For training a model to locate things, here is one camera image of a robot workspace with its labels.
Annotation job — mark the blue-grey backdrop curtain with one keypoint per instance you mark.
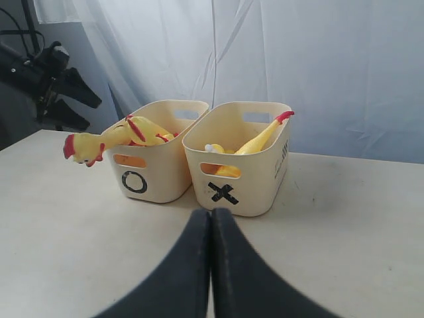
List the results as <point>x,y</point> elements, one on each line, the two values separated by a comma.
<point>351,70</point>

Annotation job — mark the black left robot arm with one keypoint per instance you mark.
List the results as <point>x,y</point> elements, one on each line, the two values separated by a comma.
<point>13,74</point>

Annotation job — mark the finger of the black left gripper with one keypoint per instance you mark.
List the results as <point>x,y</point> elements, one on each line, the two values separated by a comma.
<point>73,86</point>
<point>61,115</point>

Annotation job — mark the cream bin marked circle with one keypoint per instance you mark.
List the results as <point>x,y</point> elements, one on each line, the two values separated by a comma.
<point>158,174</point>

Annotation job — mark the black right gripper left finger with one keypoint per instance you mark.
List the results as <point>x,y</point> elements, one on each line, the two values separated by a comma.
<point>179,285</point>

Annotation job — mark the cream bin marked cross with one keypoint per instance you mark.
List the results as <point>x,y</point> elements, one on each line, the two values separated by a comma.
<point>231,125</point>

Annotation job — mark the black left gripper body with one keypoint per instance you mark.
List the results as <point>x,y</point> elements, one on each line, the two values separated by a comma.
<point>41,72</point>

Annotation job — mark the rubber chicken with white tape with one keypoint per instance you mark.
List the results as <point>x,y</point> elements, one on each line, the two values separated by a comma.
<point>214,148</point>

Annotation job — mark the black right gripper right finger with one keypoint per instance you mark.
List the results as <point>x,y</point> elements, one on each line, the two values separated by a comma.
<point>244,285</point>

